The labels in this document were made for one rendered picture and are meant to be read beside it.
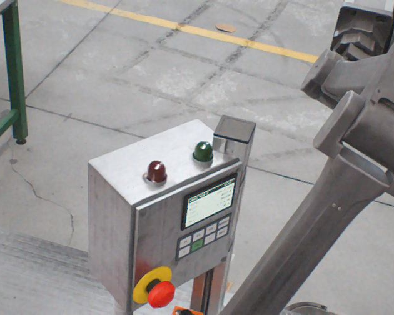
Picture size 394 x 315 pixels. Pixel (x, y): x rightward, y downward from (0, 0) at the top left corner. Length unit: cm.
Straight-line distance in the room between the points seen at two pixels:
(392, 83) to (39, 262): 105
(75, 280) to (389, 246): 174
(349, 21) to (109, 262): 58
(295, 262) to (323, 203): 7
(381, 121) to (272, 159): 257
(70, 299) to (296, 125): 222
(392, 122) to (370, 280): 214
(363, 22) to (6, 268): 91
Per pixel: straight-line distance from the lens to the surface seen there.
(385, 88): 72
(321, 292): 272
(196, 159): 82
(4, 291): 154
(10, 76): 306
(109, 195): 80
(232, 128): 85
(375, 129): 70
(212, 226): 88
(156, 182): 79
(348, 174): 72
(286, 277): 76
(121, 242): 82
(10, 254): 161
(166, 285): 86
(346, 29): 116
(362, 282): 281
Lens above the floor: 199
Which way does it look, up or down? 39 degrees down
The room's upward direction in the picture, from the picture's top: 7 degrees clockwise
